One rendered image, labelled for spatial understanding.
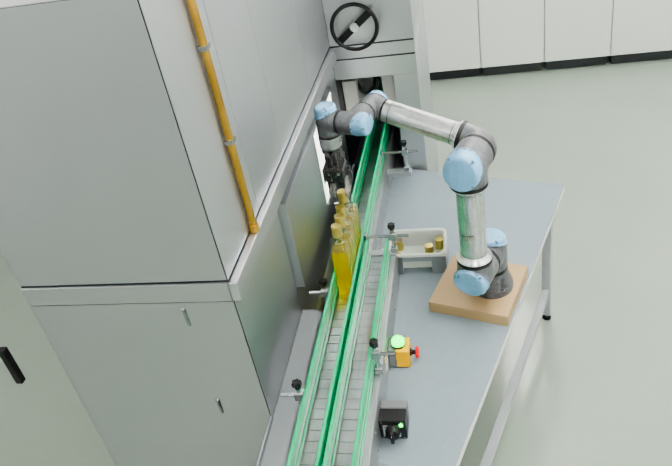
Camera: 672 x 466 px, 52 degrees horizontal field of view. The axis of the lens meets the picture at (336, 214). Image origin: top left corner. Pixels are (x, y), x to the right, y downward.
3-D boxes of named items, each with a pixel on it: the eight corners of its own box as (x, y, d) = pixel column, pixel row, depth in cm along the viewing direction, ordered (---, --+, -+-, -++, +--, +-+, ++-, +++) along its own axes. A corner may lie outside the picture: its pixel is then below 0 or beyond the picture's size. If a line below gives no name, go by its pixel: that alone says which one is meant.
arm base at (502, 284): (516, 274, 248) (516, 252, 243) (509, 301, 237) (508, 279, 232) (475, 269, 254) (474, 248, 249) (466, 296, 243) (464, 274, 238)
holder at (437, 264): (380, 248, 283) (378, 233, 279) (447, 245, 277) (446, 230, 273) (376, 274, 269) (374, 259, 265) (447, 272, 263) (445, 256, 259)
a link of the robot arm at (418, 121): (510, 124, 211) (369, 80, 229) (498, 141, 204) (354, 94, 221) (502, 154, 219) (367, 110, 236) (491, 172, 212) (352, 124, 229)
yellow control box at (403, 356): (391, 352, 232) (388, 336, 228) (413, 352, 231) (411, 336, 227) (389, 368, 227) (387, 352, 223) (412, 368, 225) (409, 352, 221)
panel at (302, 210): (336, 156, 307) (323, 86, 288) (343, 156, 306) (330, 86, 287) (297, 287, 233) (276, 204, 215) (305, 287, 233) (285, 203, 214)
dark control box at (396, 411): (383, 418, 210) (380, 399, 205) (409, 418, 208) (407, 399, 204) (381, 440, 203) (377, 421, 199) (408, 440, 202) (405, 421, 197)
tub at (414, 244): (393, 246, 282) (390, 229, 277) (448, 244, 277) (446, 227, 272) (389, 273, 267) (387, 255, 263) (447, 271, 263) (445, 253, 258)
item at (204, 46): (251, 227, 192) (177, -35, 153) (261, 227, 191) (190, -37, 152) (248, 234, 189) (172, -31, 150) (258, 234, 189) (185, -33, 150)
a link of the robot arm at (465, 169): (501, 276, 233) (494, 135, 204) (486, 304, 223) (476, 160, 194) (468, 270, 239) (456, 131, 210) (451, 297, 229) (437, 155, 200)
